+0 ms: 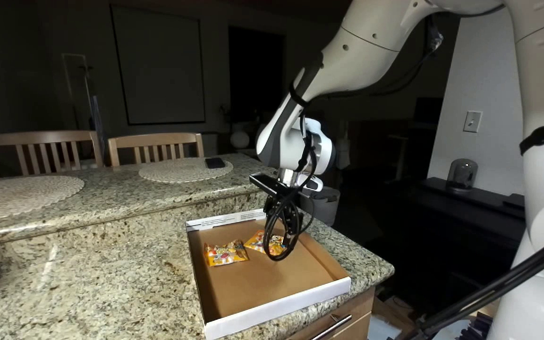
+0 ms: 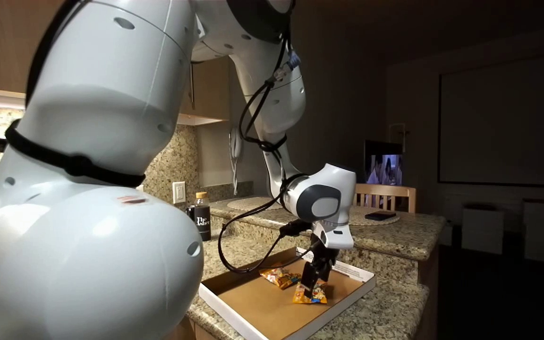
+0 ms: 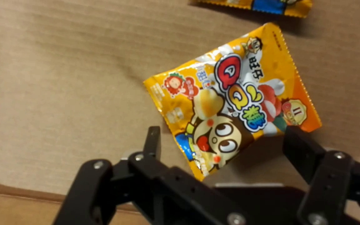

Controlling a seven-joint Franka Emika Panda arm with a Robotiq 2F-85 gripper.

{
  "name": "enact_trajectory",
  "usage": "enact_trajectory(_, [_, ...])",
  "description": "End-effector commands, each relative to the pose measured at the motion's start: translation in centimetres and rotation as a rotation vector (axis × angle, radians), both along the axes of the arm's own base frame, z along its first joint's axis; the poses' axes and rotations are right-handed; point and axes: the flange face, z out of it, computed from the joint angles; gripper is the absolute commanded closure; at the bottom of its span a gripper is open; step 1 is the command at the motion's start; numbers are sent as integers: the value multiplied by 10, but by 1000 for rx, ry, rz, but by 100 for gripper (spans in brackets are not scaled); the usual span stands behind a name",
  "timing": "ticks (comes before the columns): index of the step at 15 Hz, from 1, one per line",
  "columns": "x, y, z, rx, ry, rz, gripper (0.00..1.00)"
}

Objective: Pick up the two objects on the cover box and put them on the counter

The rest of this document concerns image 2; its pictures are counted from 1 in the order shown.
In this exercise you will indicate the dark framed wall panel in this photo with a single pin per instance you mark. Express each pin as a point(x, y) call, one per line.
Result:
point(499, 119)

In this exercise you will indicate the wooden slat chair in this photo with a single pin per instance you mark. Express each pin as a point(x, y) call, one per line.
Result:
point(385, 189)

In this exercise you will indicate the white wall outlet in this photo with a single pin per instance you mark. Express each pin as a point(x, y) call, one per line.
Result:
point(178, 193)

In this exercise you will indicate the small black flat device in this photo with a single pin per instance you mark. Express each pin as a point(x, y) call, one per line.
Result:
point(380, 216)

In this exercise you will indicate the dark sauce bottle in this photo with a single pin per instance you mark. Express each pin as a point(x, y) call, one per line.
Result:
point(202, 219)

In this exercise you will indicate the white cube stool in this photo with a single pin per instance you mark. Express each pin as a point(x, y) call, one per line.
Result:
point(482, 229)
point(542, 233)

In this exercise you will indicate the lit screen monitor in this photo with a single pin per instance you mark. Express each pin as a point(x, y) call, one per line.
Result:
point(384, 168)

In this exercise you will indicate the round woven placemat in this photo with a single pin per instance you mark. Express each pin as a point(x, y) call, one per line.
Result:
point(357, 217)

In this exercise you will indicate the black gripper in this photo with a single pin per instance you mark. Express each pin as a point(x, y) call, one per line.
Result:
point(323, 257)

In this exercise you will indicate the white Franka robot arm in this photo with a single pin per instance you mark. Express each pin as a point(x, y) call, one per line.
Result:
point(95, 251)

